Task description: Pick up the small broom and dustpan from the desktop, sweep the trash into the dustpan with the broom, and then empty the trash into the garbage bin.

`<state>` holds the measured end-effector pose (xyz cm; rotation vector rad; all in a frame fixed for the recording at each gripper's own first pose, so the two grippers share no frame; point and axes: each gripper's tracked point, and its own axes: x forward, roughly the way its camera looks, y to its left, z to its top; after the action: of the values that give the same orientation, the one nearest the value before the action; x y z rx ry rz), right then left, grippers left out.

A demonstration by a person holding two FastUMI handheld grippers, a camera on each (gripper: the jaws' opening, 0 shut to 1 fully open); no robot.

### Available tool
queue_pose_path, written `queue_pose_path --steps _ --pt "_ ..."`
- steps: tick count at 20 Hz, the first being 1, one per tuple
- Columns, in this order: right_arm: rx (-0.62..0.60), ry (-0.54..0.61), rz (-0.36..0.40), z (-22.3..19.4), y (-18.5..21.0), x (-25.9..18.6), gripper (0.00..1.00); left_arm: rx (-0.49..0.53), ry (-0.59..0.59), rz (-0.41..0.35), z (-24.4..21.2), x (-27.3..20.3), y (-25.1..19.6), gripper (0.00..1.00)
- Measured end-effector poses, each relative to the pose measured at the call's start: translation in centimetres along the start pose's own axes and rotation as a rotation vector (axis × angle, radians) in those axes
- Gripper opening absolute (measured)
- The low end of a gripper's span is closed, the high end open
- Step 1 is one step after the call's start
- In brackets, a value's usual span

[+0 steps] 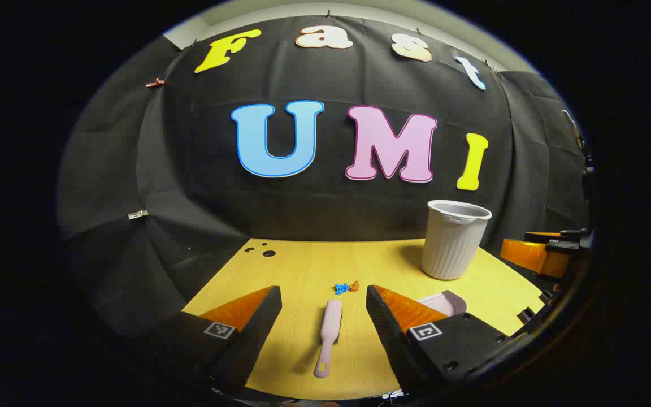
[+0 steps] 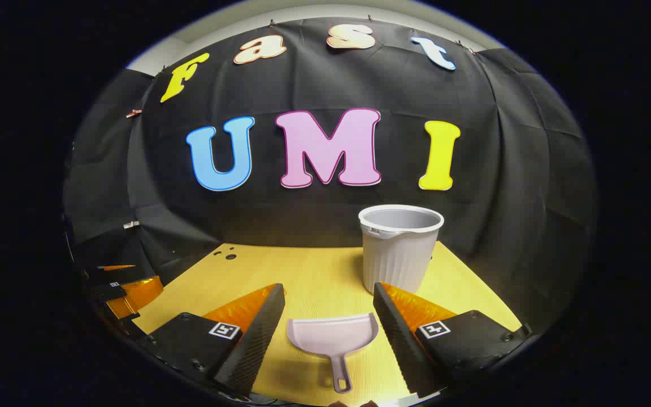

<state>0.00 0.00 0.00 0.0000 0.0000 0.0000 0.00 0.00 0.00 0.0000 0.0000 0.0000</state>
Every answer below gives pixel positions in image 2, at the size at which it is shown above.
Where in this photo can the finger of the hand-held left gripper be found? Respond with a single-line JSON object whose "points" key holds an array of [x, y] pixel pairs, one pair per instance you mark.
{"points": [[116, 273], [133, 297]]}

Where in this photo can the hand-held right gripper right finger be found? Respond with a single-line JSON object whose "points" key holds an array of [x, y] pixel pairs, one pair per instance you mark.
{"points": [[399, 345]]}

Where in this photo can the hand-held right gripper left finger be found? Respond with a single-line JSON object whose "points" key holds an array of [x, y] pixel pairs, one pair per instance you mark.
{"points": [[257, 345]]}

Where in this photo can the small lilac dustpan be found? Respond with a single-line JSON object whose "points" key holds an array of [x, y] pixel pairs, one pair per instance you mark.
{"points": [[331, 336]]}

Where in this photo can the white ribbed garbage bin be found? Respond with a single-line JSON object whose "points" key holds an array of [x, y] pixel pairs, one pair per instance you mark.
{"points": [[399, 260]]}

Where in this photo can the yellow wooden desktop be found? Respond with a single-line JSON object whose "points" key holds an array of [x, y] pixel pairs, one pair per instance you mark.
{"points": [[314, 271]]}

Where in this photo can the small silver clip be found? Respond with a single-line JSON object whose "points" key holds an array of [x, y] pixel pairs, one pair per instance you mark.
{"points": [[131, 225]]}

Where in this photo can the small reddish clip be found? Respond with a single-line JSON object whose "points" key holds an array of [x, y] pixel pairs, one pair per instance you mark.
{"points": [[133, 113]]}

